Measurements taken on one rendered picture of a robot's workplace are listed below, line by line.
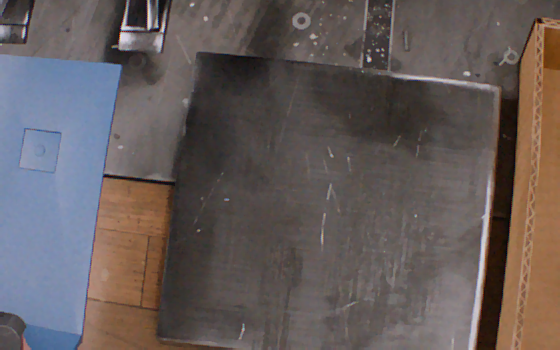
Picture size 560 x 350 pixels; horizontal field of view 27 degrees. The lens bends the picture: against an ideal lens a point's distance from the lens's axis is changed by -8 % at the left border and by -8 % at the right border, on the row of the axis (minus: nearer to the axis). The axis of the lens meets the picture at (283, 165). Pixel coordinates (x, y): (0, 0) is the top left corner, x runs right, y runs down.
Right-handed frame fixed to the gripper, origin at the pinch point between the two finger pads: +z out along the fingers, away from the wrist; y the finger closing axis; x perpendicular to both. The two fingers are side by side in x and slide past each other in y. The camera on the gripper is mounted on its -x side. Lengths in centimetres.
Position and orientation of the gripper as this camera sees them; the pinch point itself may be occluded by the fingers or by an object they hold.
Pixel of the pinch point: (3, 337)
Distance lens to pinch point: 57.4
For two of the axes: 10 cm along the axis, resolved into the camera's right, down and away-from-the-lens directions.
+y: 1.1, -9.5, -2.8
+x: -9.9, -1.2, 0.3
